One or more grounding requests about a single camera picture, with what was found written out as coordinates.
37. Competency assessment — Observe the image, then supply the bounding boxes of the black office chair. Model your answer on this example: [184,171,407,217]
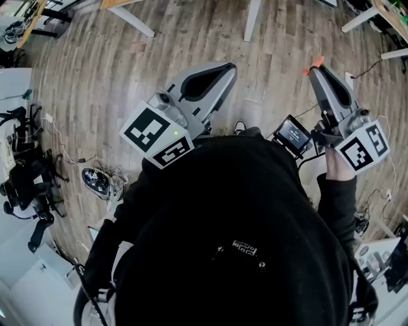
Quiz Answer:
[0,106,44,153]
[0,149,70,254]

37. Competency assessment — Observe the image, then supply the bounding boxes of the person's left forearm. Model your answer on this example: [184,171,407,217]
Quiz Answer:
[83,155,179,287]

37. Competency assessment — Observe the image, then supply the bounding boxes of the small black monitor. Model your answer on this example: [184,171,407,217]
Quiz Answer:
[272,113,315,159]

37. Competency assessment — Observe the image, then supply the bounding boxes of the black table base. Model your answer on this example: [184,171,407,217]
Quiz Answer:
[30,6,76,39]

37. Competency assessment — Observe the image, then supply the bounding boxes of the person's right forearm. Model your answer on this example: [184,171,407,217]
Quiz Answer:
[316,146,358,249]

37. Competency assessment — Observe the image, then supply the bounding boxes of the white table leg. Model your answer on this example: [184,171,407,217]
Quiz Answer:
[381,47,408,61]
[244,0,261,42]
[108,4,156,38]
[341,6,379,33]

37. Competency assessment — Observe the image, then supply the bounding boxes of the tangle of cables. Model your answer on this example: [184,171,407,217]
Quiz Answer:
[92,157,131,204]

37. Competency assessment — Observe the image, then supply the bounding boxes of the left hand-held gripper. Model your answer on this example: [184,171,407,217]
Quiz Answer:
[119,61,238,170]

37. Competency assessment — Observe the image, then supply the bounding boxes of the grey harness strap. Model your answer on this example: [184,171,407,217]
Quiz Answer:
[97,240,135,326]
[349,304,368,326]

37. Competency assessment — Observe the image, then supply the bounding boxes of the person's black-clothed body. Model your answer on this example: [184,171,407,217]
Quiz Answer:
[83,126,380,326]

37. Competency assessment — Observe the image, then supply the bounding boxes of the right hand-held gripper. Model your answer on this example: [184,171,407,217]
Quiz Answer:
[308,64,391,175]

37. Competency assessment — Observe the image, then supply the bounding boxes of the black monitor cable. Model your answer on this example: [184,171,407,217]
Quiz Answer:
[296,152,326,170]

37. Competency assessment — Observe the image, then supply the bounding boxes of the grey black floor device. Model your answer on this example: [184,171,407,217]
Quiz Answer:
[81,167,113,201]

